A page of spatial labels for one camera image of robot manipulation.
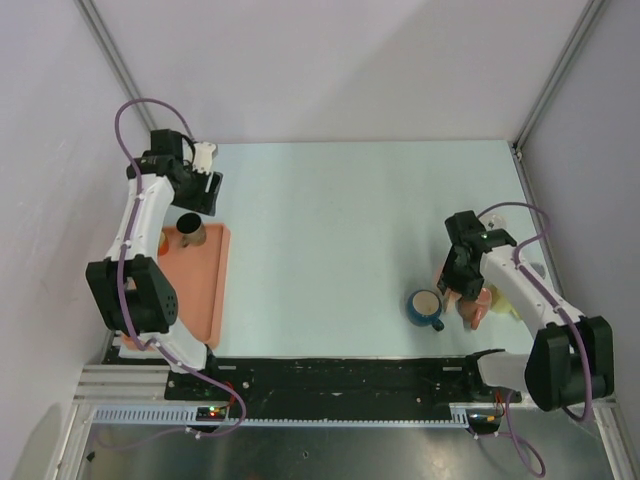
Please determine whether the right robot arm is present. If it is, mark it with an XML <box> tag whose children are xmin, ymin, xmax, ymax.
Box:
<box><xmin>437</xmin><ymin>210</ymin><xmax>615</xmax><ymax>411</ymax></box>

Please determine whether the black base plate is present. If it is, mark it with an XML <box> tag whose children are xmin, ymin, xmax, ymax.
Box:
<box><xmin>162</xmin><ymin>354</ymin><xmax>527</xmax><ymax>423</ymax></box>

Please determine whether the large pink mug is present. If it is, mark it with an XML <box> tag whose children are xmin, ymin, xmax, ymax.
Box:
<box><xmin>433</xmin><ymin>265</ymin><xmax>461</xmax><ymax>313</ymax></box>

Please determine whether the aluminium frame post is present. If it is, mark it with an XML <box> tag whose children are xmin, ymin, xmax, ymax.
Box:
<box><xmin>73</xmin><ymin>0</ymin><xmax>158</xmax><ymax>140</ymax></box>
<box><xmin>512</xmin><ymin>0</ymin><xmax>604</xmax><ymax>151</ymax></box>

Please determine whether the yellow mug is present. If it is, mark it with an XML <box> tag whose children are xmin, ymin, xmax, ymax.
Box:
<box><xmin>489</xmin><ymin>285</ymin><xmax>521</xmax><ymax>320</ymax></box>

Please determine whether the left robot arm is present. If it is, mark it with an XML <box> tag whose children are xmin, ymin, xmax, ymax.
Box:
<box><xmin>85</xmin><ymin>129</ymin><xmax>222</xmax><ymax>399</ymax></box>

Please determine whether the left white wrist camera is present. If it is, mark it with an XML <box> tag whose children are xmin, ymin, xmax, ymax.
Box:
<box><xmin>192</xmin><ymin>142</ymin><xmax>218</xmax><ymax>175</ymax></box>

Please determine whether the small salmon mug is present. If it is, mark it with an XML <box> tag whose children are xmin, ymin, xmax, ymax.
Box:
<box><xmin>458</xmin><ymin>287</ymin><xmax>492</xmax><ymax>330</ymax></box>

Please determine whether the white cable duct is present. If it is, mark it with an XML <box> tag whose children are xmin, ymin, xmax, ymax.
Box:
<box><xmin>93</xmin><ymin>405</ymin><xmax>469</xmax><ymax>429</ymax></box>

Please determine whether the left aluminium frame post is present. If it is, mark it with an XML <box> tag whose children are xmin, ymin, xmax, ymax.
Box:
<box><xmin>73</xmin><ymin>0</ymin><xmax>158</xmax><ymax>140</ymax></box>

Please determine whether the salmon plastic tray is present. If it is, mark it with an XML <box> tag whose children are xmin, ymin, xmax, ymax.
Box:
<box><xmin>151</xmin><ymin>223</ymin><xmax>231</xmax><ymax>349</ymax></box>

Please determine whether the orange mug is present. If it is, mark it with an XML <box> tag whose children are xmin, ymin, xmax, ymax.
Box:
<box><xmin>157</xmin><ymin>231</ymin><xmax>169</xmax><ymax>257</ymax></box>

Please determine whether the right aluminium frame post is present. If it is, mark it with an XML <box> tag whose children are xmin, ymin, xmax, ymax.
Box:
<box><xmin>512</xmin><ymin>0</ymin><xmax>604</xmax><ymax>151</ymax></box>

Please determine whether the blue mug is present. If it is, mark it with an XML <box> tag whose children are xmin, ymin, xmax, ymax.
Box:
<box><xmin>406</xmin><ymin>290</ymin><xmax>444</xmax><ymax>332</ymax></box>

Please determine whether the dark brown mug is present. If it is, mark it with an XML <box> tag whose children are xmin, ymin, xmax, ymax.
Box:
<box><xmin>176</xmin><ymin>212</ymin><xmax>206</xmax><ymax>248</ymax></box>

